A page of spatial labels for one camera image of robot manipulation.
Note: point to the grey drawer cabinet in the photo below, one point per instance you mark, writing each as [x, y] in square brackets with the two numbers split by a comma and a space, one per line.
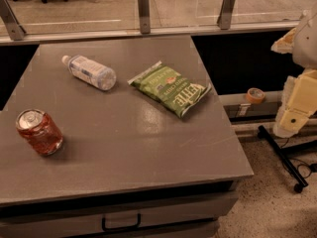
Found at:
[191, 216]

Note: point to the right metal glass bracket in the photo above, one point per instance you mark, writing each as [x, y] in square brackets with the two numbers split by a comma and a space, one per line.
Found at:
[225, 16]

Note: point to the green kettle chips bag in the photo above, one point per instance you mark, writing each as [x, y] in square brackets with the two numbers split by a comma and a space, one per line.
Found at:
[169, 88]

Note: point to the orange tape roll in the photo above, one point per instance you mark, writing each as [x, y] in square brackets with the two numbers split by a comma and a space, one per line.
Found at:
[255, 95]

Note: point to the red soda can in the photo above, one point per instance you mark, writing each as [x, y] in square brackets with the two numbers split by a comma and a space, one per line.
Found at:
[40, 131]

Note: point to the black wheeled stand base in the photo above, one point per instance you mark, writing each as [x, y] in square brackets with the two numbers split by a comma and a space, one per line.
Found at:
[284, 155]

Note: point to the middle metal glass bracket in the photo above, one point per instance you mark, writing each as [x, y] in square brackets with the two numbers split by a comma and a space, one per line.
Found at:
[144, 16]

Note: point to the black drawer handle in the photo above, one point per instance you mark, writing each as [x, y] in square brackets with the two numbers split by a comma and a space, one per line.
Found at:
[120, 222]

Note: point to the metal glass bracket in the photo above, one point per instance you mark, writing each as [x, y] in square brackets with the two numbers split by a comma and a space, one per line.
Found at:
[225, 16]
[144, 16]
[15, 31]

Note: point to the clear blue plastic bottle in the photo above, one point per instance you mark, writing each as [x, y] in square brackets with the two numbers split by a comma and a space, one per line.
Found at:
[91, 71]

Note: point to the left metal glass bracket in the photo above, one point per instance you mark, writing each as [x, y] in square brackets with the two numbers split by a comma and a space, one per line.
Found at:
[15, 31]

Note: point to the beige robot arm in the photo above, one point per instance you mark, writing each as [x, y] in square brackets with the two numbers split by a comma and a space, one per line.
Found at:
[299, 95]

